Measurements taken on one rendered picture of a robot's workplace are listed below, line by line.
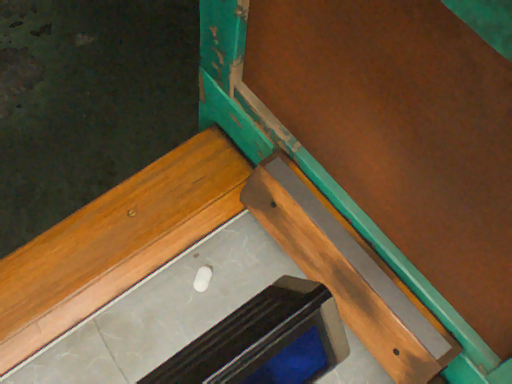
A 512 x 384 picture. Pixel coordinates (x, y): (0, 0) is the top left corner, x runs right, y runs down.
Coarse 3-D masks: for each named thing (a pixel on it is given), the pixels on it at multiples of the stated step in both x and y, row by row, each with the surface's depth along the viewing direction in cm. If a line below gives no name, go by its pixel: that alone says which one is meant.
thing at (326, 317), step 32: (288, 288) 57; (320, 288) 54; (224, 320) 58; (256, 320) 54; (288, 320) 53; (320, 320) 54; (192, 352) 56; (224, 352) 52; (256, 352) 52; (288, 352) 54; (320, 352) 56
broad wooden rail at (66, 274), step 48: (192, 144) 99; (144, 192) 96; (192, 192) 96; (240, 192) 97; (48, 240) 93; (96, 240) 93; (144, 240) 93; (192, 240) 95; (0, 288) 90; (48, 288) 90; (96, 288) 91; (0, 336) 87; (48, 336) 89
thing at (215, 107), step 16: (208, 80) 95; (208, 96) 98; (224, 96) 94; (208, 112) 102; (224, 112) 97; (240, 112) 93; (224, 128) 100; (240, 128) 95; (256, 128) 92; (240, 144) 99; (256, 144) 94; (272, 144) 91; (256, 160) 97; (448, 368) 85; (464, 368) 81
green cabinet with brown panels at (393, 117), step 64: (256, 0) 76; (320, 0) 67; (384, 0) 60; (448, 0) 52; (256, 64) 85; (320, 64) 73; (384, 64) 64; (448, 64) 57; (320, 128) 80; (384, 128) 70; (448, 128) 62; (384, 192) 77; (448, 192) 67; (384, 256) 82; (448, 256) 73; (448, 320) 78
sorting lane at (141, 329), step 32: (224, 224) 97; (256, 224) 97; (192, 256) 95; (224, 256) 95; (256, 256) 95; (288, 256) 95; (160, 288) 93; (192, 288) 93; (224, 288) 93; (256, 288) 93; (96, 320) 91; (128, 320) 91; (160, 320) 91; (192, 320) 91; (64, 352) 89; (96, 352) 89; (128, 352) 89; (160, 352) 89; (352, 352) 90
